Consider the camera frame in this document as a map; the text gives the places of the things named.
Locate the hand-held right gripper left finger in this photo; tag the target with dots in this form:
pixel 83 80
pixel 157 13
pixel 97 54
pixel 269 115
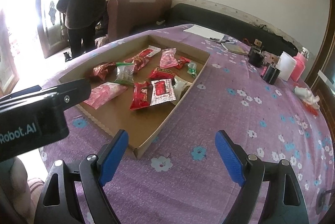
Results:
pixel 113 158

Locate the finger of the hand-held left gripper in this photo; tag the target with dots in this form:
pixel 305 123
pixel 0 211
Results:
pixel 76 92

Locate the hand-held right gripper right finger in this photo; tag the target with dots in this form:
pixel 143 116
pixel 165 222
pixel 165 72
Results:
pixel 230 158

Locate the pink snack packet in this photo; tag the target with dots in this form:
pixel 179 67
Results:
pixel 167 58
pixel 104 93

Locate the dark red snack packet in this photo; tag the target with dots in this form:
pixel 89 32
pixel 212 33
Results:
pixel 102 71
pixel 162 73

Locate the shallow cardboard box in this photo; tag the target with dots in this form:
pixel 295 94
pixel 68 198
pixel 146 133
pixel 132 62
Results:
pixel 117 114

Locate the clear green snack packet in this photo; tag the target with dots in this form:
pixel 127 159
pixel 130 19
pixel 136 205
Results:
pixel 125 73

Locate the bright red snack packet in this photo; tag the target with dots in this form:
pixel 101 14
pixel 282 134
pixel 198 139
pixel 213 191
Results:
pixel 140 96

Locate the red gold-print snack packet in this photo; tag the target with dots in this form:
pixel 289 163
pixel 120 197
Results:
pixel 136 60

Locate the white packet with red label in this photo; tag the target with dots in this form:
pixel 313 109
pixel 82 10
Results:
pixel 150 52
pixel 162 92

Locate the plain white snack packet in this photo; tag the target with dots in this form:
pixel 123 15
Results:
pixel 182 86

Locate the small green candy packet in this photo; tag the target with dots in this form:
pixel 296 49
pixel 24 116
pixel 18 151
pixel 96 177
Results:
pixel 192 68

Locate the small red candy packet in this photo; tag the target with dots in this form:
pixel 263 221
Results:
pixel 183 62

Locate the purple floral tablecloth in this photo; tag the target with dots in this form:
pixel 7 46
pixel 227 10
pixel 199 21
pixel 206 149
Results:
pixel 222 109

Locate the wooden door with glass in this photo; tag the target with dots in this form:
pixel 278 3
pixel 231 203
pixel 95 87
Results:
pixel 52 30

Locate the small pink packet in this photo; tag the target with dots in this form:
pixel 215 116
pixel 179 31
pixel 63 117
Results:
pixel 263 71

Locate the black cup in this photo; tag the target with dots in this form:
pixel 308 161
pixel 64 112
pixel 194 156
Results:
pixel 256 58
pixel 271 73

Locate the red wrapper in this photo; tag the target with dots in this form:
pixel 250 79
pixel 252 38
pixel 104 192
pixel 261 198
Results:
pixel 311 109

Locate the brown armchair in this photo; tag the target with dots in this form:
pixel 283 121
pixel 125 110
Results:
pixel 136 14

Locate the crumpled white tissue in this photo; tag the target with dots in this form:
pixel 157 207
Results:
pixel 306 96

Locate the white cup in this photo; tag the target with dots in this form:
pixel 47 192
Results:
pixel 286 65

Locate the small white object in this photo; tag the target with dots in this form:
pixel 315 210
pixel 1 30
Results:
pixel 160 22

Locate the wooden bench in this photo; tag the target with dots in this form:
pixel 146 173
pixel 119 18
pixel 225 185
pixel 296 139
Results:
pixel 325 103

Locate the grey notebook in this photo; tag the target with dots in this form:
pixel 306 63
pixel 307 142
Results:
pixel 234 48

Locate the pink bottle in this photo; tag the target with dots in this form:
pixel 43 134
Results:
pixel 298 67

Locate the black pen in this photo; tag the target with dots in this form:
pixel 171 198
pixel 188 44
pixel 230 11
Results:
pixel 222 40

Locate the white paper sheet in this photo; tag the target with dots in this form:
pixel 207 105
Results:
pixel 204 31

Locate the black sofa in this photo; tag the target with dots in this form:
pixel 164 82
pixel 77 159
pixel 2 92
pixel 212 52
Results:
pixel 209 17

